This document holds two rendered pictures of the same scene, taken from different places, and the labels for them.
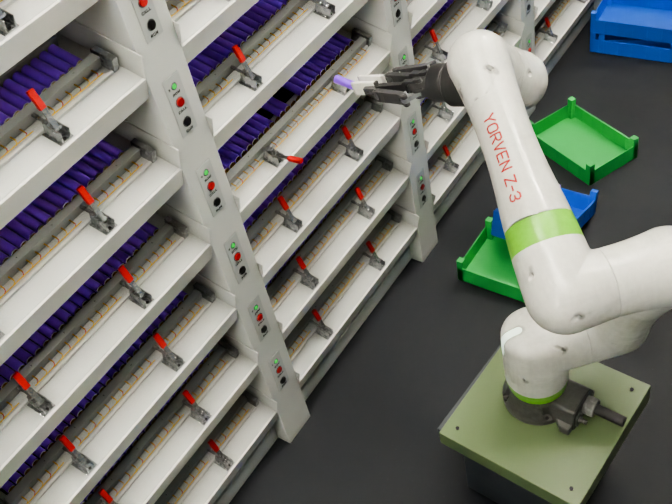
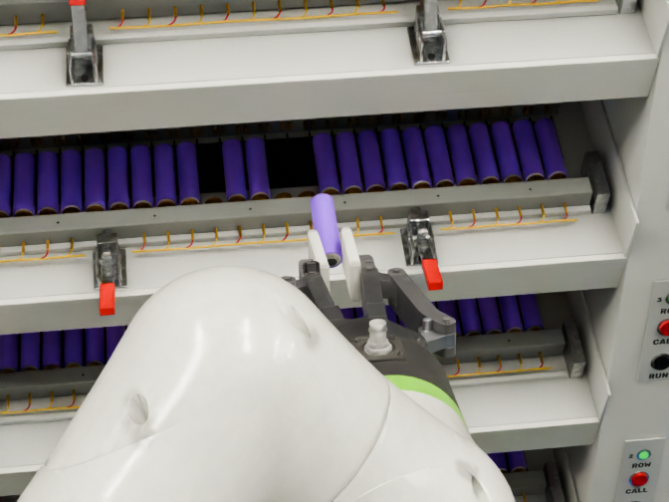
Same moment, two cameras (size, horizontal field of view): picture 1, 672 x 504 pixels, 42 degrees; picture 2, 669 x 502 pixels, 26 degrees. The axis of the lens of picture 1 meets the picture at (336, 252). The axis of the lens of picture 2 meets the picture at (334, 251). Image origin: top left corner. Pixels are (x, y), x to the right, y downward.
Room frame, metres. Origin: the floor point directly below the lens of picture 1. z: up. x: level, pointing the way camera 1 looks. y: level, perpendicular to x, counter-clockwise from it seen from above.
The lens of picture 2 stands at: (0.88, -0.68, 1.54)
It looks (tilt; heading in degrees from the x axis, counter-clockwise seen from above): 38 degrees down; 40
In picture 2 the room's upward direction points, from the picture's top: straight up
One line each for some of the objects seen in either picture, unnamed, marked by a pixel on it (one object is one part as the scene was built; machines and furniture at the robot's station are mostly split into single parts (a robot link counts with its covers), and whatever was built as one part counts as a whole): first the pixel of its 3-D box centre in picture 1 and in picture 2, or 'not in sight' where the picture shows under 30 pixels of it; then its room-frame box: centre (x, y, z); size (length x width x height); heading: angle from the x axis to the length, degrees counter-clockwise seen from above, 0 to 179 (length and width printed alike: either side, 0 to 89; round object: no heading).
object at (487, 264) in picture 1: (519, 262); not in sight; (1.67, -0.50, 0.04); 0.30 x 0.20 x 0.08; 46
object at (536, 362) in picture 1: (541, 351); not in sight; (1.04, -0.35, 0.48); 0.16 x 0.13 x 0.19; 90
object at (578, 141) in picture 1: (580, 139); not in sight; (2.12, -0.85, 0.04); 0.30 x 0.20 x 0.08; 22
